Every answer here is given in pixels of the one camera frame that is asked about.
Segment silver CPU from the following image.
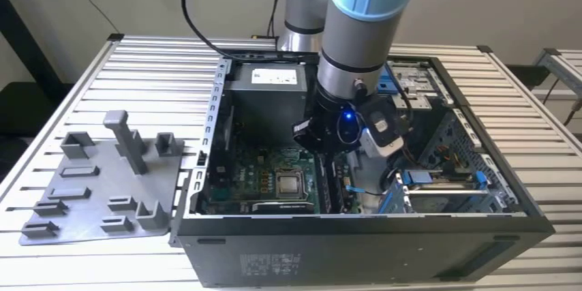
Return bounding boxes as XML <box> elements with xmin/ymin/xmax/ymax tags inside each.
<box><xmin>278</xmin><ymin>175</ymin><xmax>302</xmax><ymax>194</ymax></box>

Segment black PC case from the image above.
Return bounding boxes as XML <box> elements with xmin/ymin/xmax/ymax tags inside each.
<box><xmin>168</xmin><ymin>47</ymin><xmax>557</xmax><ymax>288</ymax></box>

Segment grey metal disk bay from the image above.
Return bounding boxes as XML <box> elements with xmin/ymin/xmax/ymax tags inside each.
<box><xmin>379</xmin><ymin>168</ymin><xmax>518</xmax><ymax>215</ymax></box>

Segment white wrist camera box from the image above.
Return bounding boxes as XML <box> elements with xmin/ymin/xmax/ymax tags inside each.
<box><xmin>358</xmin><ymin>99</ymin><xmax>407</xmax><ymax>159</ymax></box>

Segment blue drive carrier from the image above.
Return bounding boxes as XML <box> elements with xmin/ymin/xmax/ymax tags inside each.
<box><xmin>378</xmin><ymin>63</ymin><xmax>398</xmax><ymax>95</ymax></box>

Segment blue disk carrier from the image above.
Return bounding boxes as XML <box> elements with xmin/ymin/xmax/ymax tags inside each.
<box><xmin>395</xmin><ymin>170</ymin><xmax>493</xmax><ymax>200</ymax></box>

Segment grey metal side table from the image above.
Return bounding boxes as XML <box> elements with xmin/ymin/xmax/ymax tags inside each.
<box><xmin>529</xmin><ymin>47</ymin><xmax>582</xmax><ymax>101</ymax></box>

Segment black graphics card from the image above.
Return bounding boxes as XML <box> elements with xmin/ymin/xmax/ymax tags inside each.
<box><xmin>240</xmin><ymin>201</ymin><xmax>318</xmax><ymax>215</ymax></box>

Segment green motherboard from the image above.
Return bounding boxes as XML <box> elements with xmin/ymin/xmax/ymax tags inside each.
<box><xmin>199</xmin><ymin>146</ymin><xmax>365</xmax><ymax>215</ymax></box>

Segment blue tipped black wire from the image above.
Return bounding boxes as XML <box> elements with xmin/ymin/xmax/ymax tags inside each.
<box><xmin>346</xmin><ymin>185</ymin><xmax>387</xmax><ymax>197</ymax></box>

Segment grey power supply unit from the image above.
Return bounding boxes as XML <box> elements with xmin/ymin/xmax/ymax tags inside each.
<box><xmin>224</xmin><ymin>64</ymin><xmax>321</xmax><ymax>146</ymax></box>

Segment grey metal drive cage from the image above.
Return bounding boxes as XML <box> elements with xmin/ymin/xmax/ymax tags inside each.
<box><xmin>383</xmin><ymin>56</ymin><xmax>453</xmax><ymax>153</ymax></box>

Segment black CPU socket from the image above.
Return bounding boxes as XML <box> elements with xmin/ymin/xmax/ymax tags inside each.
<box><xmin>274</xmin><ymin>167</ymin><xmax>307</xmax><ymax>200</ymax></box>

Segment grey plastic parts rack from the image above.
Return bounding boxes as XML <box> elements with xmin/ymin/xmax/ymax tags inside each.
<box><xmin>18</xmin><ymin>110</ymin><xmax>188</xmax><ymax>247</ymax></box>

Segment thin black base cable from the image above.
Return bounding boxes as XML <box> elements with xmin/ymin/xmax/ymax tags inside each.
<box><xmin>267</xmin><ymin>0</ymin><xmax>284</xmax><ymax>39</ymax></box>

